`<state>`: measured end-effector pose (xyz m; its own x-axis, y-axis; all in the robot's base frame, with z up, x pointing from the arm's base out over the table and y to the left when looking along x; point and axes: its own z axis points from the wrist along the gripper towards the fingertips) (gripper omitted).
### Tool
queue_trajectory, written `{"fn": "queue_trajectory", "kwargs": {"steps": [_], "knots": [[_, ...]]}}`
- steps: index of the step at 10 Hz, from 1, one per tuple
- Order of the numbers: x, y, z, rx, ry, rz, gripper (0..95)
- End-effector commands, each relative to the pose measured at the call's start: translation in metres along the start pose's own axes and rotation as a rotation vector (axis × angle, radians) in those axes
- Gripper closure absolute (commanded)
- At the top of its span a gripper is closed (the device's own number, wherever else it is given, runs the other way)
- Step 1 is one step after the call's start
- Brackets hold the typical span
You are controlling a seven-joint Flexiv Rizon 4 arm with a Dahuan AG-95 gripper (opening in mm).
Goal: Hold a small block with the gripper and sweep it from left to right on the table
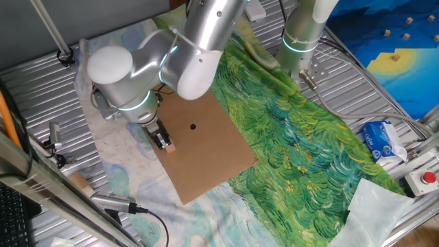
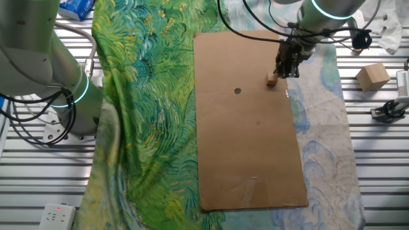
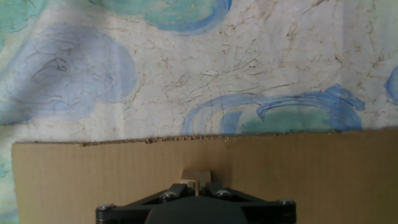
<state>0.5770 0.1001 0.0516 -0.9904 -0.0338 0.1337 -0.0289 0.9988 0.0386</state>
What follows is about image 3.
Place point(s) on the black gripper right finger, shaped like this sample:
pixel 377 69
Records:
pixel 258 205

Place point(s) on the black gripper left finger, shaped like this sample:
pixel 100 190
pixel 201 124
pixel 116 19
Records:
pixel 140 202

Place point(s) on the small wooden block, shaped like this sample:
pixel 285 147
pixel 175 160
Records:
pixel 196 175

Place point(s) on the brown cardboard sheet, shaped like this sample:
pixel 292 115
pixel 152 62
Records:
pixel 311 174

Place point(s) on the painted landscape print cloth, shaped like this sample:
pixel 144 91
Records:
pixel 217 62

